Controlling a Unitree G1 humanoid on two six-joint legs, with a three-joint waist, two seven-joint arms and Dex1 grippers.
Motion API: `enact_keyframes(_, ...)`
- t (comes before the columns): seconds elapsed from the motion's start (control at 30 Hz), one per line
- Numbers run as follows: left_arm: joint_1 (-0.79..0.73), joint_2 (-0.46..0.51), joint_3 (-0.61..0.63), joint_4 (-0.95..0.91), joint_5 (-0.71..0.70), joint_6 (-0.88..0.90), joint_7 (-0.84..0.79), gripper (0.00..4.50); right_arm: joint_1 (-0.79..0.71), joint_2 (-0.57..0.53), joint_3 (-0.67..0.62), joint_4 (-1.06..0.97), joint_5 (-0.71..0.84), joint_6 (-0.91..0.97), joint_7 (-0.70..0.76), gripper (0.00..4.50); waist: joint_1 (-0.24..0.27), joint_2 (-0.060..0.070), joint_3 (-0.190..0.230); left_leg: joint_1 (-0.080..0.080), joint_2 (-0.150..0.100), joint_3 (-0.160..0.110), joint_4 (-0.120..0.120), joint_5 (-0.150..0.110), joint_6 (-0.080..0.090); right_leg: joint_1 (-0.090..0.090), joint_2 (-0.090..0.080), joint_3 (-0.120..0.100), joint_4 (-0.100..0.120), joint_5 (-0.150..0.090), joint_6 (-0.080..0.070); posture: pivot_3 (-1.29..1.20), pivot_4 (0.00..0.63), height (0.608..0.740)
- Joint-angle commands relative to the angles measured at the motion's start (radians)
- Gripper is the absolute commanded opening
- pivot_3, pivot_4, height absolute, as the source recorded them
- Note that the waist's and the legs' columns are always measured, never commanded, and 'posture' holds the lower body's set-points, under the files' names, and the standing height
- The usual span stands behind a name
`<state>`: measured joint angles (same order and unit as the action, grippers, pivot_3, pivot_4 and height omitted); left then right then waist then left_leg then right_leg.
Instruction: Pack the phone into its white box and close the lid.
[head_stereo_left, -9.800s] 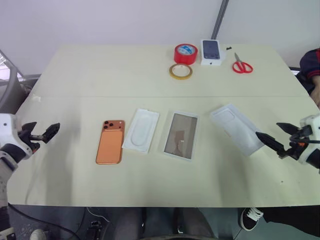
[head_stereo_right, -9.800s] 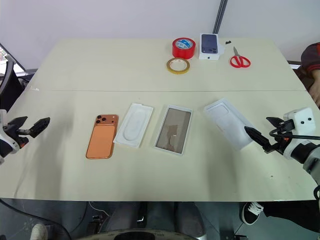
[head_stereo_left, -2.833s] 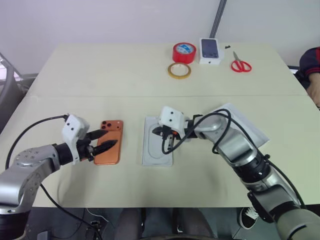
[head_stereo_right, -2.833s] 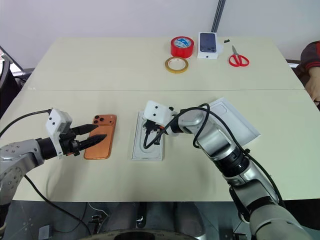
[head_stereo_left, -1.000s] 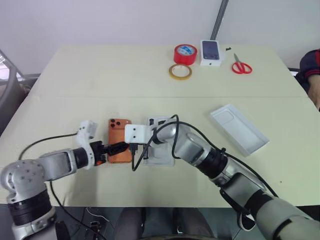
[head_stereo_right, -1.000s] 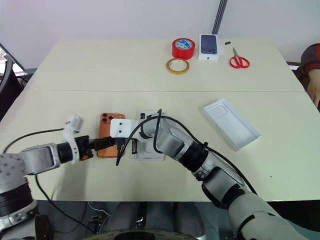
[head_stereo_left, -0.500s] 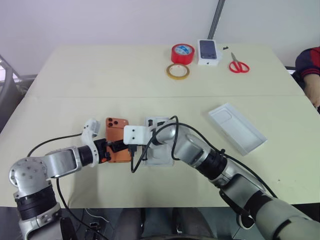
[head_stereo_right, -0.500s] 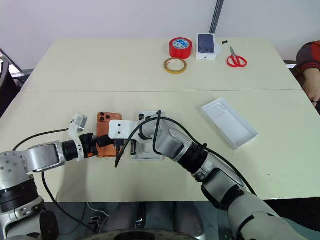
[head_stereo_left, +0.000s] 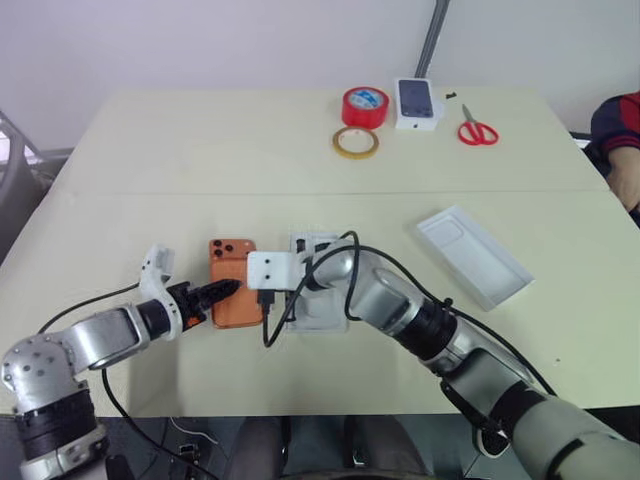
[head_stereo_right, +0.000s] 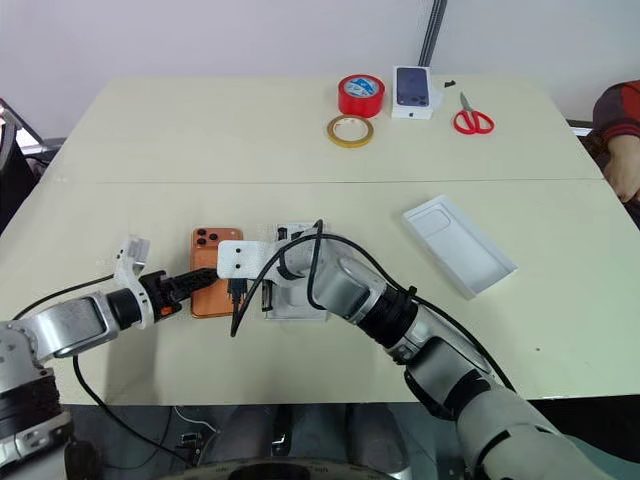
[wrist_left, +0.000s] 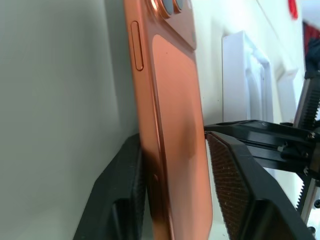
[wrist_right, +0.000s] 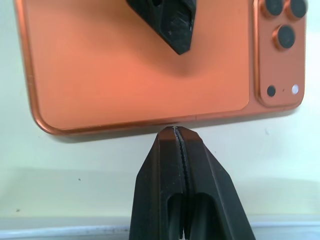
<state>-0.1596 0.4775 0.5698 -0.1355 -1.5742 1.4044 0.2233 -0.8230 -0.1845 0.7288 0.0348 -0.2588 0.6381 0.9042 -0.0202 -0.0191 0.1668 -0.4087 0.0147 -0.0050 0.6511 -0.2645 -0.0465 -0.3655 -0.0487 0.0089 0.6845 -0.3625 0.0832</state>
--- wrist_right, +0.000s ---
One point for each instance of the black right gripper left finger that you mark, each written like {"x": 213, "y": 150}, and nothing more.
{"x": 155, "y": 185}

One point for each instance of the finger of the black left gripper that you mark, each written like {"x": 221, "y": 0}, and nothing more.
{"x": 170, "y": 22}

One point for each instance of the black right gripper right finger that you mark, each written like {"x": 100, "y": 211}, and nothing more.
{"x": 212, "y": 190}

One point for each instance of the orange smartphone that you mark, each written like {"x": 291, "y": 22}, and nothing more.
{"x": 140, "y": 82}

